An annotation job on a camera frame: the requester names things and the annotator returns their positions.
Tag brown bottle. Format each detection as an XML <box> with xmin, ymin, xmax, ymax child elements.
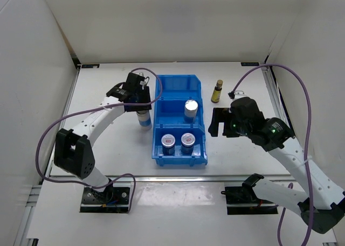
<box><xmin>211</xmin><ymin>80</ymin><xmax>223</xmax><ymax>103</ymax></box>

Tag white blue can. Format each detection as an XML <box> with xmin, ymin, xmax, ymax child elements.
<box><xmin>136</xmin><ymin>110</ymin><xmax>151</xmax><ymax>130</ymax></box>
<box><xmin>184</xmin><ymin>100</ymin><xmax>198</xmax><ymax>123</ymax></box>

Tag grey-lid spice jar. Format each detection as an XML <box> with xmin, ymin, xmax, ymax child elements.
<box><xmin>181</xmin><ymin>133</ymin><xmax>196</xmax><ymax>154</ymax></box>
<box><xmin>161</xmin><ymin>134</ymin><xmax>176</xmax><ymax>156</ymax></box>

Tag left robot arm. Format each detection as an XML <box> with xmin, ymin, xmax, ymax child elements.
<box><xmin>54</xmin><ymin>72</ymin><xmax>151</xmax><ymax>203</ymax></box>

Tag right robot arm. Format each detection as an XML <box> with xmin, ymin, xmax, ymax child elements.
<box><xmin>208</xmin><ymin>97</ymin><xmax>344</xmax><ymax>234</ymax></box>

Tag blue plastic bin rear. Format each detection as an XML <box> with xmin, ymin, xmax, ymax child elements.
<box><xmin>155</xmin><ymin>75</ymin><xmax>202</xmax><ymax>101</ymax></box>

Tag blue plastic bin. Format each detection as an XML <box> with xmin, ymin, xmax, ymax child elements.
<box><xmin>151</xmin><ymin>124</ymin><xmax>208</xmax><ymax>166</ymax></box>
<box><xmin>155</xmin><ymin>75</ymin><xmax>202</xmax><ymax>101</ymax></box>
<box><xmin>153</xmin><ymin>97</ymin><xmax>205</xmax><ymax>129</ymax></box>

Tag blue plastic bin middle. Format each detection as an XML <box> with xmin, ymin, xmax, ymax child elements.
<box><xmin>153</xmin><ymin>97</ymin><xmax>205</xmax><ymax>129</ymax></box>

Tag blue plastic bin front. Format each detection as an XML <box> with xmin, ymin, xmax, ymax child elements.
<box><xmin>151</xmin><ymin>124</ymin><xmax>208</xmax><ymax>166</ymax></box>

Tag black label left corner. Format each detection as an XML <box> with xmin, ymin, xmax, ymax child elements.
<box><xmin>81</xmin><ymin>64</ymin><xmax>100</xmax><ymax>69</ymax></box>

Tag black label corner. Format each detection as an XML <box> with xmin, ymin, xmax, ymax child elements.
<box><xmin>240</xmin><ymin>62</ymin><xmax>260</xmax><ymax>67</ymax></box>
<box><xmin>81</xmin><ymin>64</ymin><xmax>100</xmax><ymax>69</ymax></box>

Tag black label right corner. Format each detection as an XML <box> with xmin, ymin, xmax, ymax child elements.
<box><xmin>240</xmin><ymin>62</ymin><xmax>260</xmax><ymax>67</ymax></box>

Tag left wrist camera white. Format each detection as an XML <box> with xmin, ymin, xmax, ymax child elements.
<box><xmin>136</xmin><ymin>72</ymin><xmax>150</xmax><ymax>83</ymax></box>

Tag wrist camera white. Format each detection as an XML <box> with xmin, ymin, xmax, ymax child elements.
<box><xmin>228</xmin><ymin>90</ymin><xmax>247</xmax><ymax>101</ymax></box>
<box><xmin>136</xmin><ymin>72</ymin><xmax>150</xmax><ymax>83</ymax></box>

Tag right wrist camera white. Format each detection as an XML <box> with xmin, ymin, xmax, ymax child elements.
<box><xmin>228</xmin><ymin>90</ymin><xmax>247</xmax><ymax>101</ymax></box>

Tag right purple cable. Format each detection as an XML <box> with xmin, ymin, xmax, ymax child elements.
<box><xmin>229</xmin><ymin>64</ymin><xmax>315</xmax><ymax>246</ymax></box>

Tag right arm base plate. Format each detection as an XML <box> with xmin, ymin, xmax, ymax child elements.
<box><xmin>221</xmin><ymin>186</ymin><xmax>278</xmax><ymax>215</ymax></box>

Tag aluminium frame rail front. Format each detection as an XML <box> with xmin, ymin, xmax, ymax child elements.
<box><xmin>26</xmin><ymin>174</ymin><xmax>297</xmax><ymax>185</ymax></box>

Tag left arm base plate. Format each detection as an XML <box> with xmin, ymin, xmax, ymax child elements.
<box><xmin>79</xmin><ymin>183</ymin><xmax>132</xmax><ymax>214</ymax></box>

